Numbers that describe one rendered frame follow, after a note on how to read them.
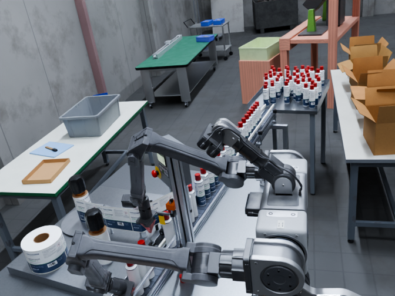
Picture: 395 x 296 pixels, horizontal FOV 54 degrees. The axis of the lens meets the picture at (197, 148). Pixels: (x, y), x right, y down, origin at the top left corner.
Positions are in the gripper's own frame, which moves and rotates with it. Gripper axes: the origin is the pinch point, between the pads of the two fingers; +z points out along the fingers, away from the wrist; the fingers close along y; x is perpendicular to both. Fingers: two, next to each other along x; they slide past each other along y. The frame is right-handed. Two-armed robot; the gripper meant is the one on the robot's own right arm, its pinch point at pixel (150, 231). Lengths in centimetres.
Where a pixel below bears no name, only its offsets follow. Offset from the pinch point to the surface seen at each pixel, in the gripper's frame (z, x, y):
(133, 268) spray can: -2.8, 8.0, 26.7
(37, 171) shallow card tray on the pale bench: 23, -150, -68
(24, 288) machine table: 19, -56, 36
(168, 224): -1.2, 7.8, -5.8
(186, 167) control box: -36.2, 23.2, -4.7
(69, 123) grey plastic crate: 9, -164, -128
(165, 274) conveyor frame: 14.9, 11.6, 10.8
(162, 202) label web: -1.4, -4.5, -21.9
